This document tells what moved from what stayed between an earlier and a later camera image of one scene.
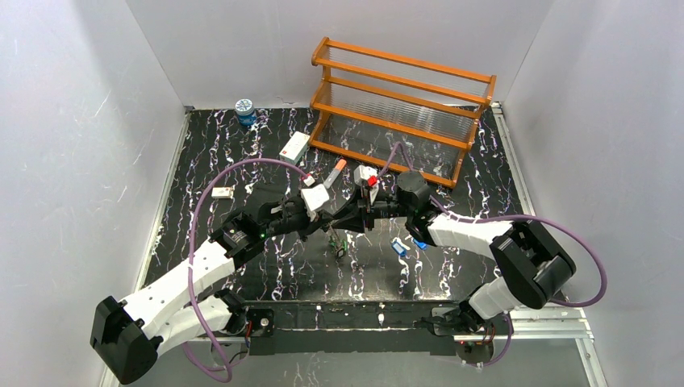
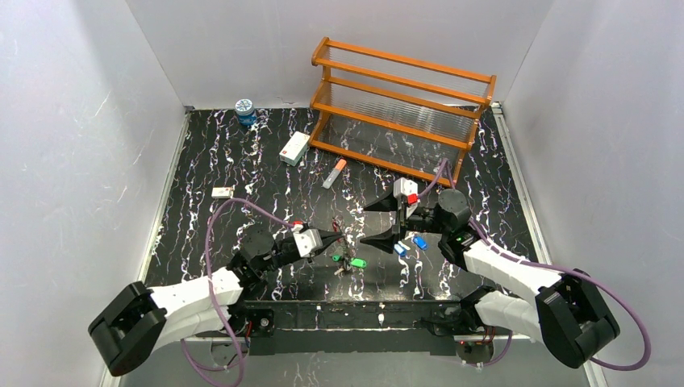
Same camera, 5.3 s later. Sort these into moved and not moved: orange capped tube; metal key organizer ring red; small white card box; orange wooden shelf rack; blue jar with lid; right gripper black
Moved: right gripper black; metal key organizer ring red
Not moved: blue jar with lid; orange wooden shelf rack; orange capped tube; small white card box
